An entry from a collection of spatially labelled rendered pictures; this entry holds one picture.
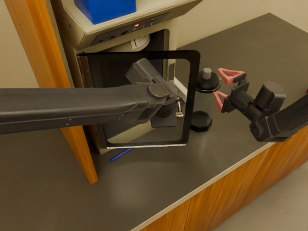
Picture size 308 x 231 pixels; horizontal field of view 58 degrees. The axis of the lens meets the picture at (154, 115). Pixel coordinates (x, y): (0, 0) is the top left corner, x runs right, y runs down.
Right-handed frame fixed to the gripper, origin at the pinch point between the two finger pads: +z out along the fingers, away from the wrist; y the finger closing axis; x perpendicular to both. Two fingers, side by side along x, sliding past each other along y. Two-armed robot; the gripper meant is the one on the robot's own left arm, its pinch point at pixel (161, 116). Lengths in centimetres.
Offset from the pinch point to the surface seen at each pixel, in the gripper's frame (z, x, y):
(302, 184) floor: 125, 104, 20
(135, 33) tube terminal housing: -10.9, -6.2, -20.8
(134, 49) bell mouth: -5.0, -6.9, -19.4
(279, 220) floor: 114, 79, 42
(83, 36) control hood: -27.7, -16.4, -9.8
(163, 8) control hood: -25.4, 0.6, -17.4
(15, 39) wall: 13, -51, -36
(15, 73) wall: 24, -55, -28
